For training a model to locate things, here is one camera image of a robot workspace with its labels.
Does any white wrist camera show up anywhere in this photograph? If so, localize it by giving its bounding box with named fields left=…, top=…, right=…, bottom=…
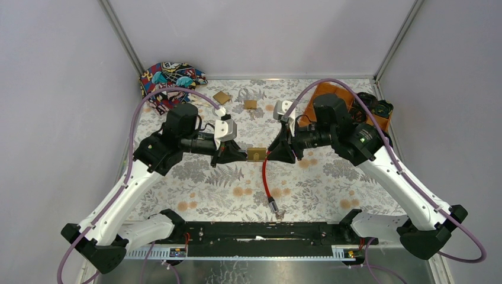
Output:
left=273, top=100, right=297, bottom=137
left=214, top=106, right=237, bottom=143

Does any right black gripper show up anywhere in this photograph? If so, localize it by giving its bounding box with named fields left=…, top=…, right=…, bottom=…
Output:
left=266, top=117, right=334, bottom=164

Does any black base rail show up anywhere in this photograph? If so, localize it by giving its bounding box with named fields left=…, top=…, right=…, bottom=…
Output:
left=157, top=222, right=378, bottom=258

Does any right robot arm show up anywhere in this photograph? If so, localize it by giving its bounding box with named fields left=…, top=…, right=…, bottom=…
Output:
left=268, top=93, right=468, bottom=260

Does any colourful patterned cloth bag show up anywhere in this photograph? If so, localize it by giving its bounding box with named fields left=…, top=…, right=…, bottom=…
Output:
left=139, top=62, right=208, bottom=115

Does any red cable lock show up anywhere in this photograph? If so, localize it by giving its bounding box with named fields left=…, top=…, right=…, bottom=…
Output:
left=261, top=150, right=288, bottom=220

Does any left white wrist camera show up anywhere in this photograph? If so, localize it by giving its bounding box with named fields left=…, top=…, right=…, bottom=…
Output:
left=214, top=106, right=237, bottom=143

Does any floral table mat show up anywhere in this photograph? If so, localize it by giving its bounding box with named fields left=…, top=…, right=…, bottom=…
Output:
left=127, top=79, right=403, bottom=222

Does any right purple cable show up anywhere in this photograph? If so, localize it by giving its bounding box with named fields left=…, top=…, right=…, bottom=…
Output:
left=282, top=78, right=488, bottom=284

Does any orange compartment tray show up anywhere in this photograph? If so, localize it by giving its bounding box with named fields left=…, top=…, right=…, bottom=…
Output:
left=299, top=82, right=394, bottom=134

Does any open brass padlock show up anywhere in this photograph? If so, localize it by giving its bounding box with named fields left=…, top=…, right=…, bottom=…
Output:
left=213, top=91, right=231, bottom=117

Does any dark green coiled strap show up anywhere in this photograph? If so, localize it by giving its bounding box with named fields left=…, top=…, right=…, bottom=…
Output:
left=372, top=99, right=394, bottom=120

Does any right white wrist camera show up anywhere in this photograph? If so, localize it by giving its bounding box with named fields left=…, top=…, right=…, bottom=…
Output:
left=273, top=100, right=297, bottom=137

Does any small brass padlock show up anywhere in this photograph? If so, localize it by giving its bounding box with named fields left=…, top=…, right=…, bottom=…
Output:
left=239, top=88, right=257, bottom=110

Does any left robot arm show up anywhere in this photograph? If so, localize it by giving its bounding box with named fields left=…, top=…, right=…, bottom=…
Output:
left=61, top=104, right=247, bottom=274

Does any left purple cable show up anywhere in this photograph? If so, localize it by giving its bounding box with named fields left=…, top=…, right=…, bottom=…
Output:
left=56, top=86, right=230, bottom=284

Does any purple cable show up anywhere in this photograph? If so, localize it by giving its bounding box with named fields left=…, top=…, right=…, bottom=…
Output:
left=282, top=78, right=488, bottom=284
left=56, top=86, right=230, bottom=284

